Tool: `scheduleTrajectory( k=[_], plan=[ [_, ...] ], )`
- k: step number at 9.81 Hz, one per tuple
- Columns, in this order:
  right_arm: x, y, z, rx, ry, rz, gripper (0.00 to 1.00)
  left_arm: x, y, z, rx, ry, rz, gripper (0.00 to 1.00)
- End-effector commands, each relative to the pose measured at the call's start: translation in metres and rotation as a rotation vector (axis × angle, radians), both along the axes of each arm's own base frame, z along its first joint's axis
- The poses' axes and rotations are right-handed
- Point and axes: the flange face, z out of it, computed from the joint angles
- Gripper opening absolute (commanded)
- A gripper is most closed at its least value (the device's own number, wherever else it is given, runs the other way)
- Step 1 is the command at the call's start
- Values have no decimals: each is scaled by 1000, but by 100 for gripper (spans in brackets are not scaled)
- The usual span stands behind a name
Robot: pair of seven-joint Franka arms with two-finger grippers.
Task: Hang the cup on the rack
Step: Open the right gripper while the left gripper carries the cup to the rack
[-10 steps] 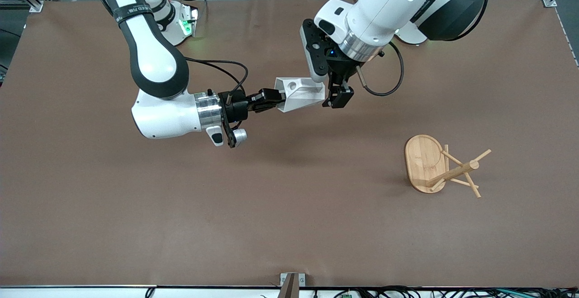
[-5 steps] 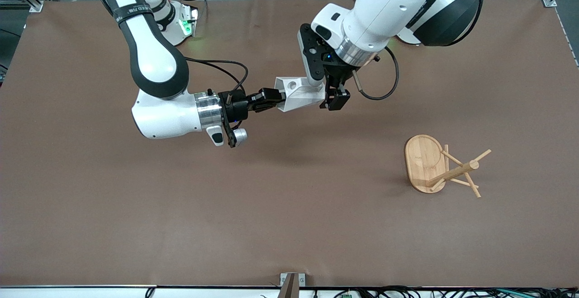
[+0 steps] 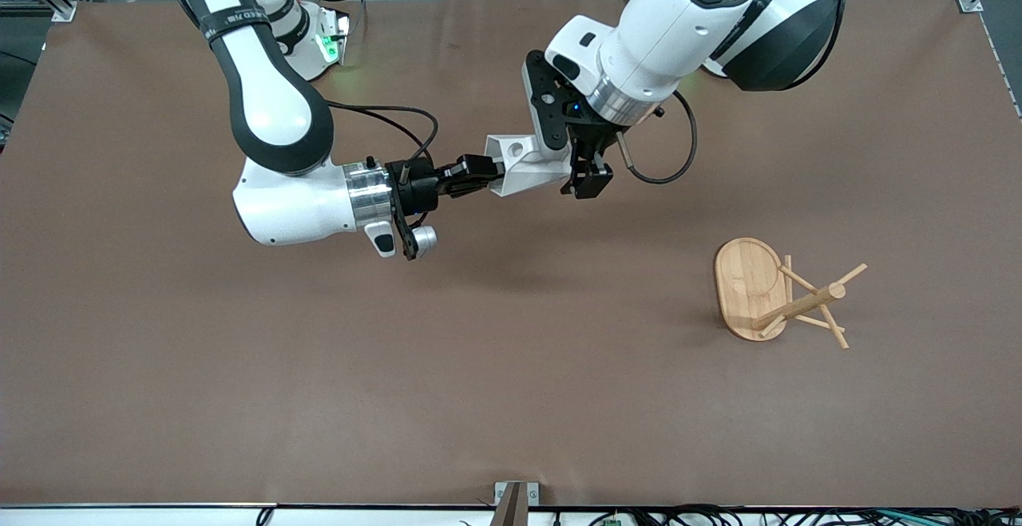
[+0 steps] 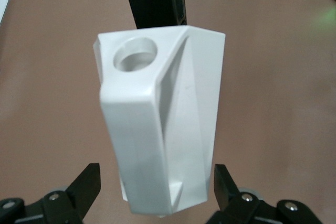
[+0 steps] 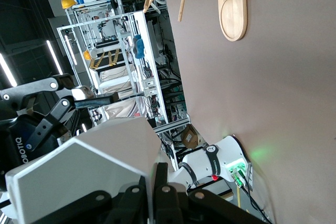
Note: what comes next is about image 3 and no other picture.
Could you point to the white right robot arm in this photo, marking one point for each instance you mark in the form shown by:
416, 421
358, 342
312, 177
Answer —
271, 111

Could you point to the brown table cover sheet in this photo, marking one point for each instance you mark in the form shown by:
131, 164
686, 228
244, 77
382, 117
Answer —
511, 350

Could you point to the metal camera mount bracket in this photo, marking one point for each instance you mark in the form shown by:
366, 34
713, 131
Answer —
515, 502

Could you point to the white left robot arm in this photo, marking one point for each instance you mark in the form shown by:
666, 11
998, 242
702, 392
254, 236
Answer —
679, 23

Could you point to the wooden cup rack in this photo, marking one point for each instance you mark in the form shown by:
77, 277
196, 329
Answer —
749, 286

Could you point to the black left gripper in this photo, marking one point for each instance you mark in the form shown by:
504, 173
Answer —
592, 143

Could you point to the white faceted cup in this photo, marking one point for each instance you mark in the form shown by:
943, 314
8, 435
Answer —
523, 167

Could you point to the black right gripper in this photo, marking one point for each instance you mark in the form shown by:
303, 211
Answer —
418, 191

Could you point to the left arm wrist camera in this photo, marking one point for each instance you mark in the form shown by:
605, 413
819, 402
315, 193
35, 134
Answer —
547, 103

